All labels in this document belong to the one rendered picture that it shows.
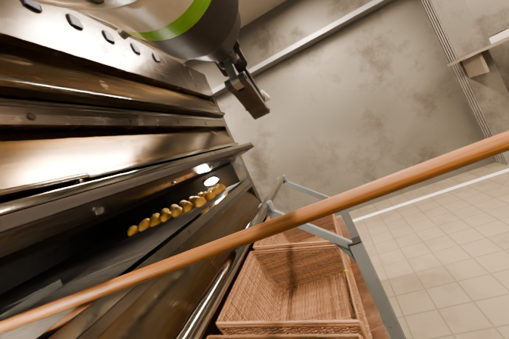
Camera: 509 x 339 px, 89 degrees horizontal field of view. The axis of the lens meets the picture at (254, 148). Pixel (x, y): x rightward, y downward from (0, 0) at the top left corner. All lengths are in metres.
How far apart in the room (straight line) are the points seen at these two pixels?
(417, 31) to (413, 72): 0.51
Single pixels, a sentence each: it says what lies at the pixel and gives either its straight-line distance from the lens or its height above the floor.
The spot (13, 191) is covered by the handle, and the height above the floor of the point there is 1.45.
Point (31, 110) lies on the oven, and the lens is 0.87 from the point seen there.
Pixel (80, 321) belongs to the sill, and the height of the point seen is 1.16.
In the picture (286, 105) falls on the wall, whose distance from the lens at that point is 3.90.
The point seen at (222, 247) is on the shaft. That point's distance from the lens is 0.56.
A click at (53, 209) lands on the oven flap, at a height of 1.40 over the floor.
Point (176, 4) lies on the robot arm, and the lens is 0.18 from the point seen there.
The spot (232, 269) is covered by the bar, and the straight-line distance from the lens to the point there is 0.53.
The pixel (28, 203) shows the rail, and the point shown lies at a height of 1.42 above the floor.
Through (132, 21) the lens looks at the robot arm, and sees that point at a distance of 0.18.
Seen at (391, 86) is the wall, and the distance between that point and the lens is 3.98.
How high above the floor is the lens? 1.34
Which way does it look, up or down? 1 degrees up
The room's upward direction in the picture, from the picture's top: 24 degrees counter-clockwise
